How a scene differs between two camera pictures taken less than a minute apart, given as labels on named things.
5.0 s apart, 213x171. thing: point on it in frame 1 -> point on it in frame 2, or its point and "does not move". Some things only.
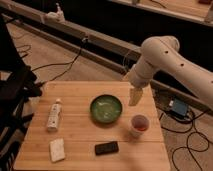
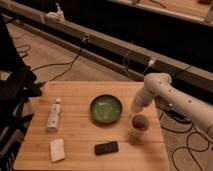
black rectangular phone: (108, 147) does not move
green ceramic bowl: (106, 109) does not move
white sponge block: (57, 149) does not move
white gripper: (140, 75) -> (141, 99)
